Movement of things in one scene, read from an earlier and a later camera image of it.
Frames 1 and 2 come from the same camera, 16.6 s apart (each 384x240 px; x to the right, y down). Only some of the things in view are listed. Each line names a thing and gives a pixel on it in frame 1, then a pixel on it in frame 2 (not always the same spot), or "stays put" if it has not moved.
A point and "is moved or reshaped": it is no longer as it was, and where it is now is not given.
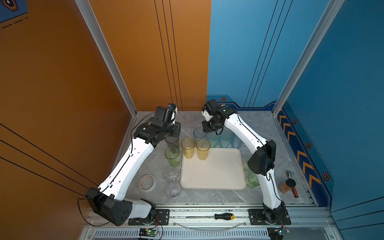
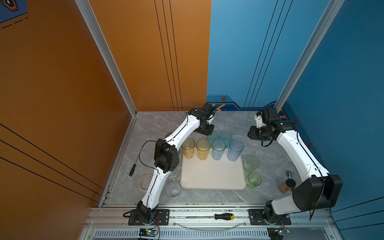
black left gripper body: (173, 130) to (206, 130)
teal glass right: (225, 137) stays put
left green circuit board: (147, 232) stays put
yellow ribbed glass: (188, 144) stays put
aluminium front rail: (304, 222) stays put
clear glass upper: (172, 174) stays put
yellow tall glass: (203, 146) stays put
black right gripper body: (210, 126) to (259, 133)
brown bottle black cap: (286, 186) stays put
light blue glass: (199, 133) to (218, 146)
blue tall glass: (236, 142) is moved or reshaped
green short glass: (252, 180) stays put
